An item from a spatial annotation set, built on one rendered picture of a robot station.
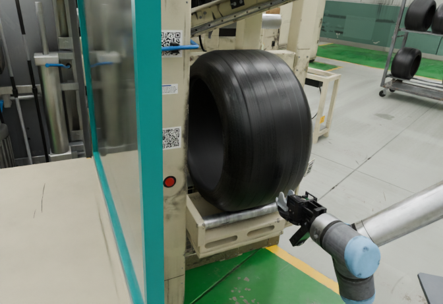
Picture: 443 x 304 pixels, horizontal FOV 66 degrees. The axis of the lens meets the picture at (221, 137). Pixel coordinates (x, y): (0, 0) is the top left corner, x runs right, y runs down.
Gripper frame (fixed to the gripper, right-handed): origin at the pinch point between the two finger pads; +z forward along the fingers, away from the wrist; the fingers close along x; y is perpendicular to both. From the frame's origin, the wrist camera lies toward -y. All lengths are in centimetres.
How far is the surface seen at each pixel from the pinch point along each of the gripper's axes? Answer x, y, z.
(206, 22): 5, 57, 51
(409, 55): -473, 14, 309
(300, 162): -4.0, 14.7, -4.0
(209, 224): 20.2, -10.4, 12.1
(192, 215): 25.8, -6.2, 13.1
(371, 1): -890, 142, 783
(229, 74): 14.7, 41.5, 9.4
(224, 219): 14.3, -10.1, 12.1
